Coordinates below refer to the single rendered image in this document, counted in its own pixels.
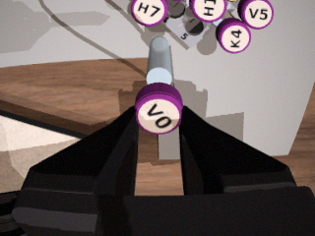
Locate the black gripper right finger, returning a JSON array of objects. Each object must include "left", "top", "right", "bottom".
[{"left": 179, "top": 105, "right": 297, "bottom": 195}]

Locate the grey bench mat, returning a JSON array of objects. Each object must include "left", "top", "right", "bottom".
[{"left": 0, "top": 0, "right": 315, "bottom": 156}]

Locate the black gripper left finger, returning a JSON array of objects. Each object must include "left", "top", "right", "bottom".
[{"left": 21, "top": 106, "right": 139, "bottom": 196}]

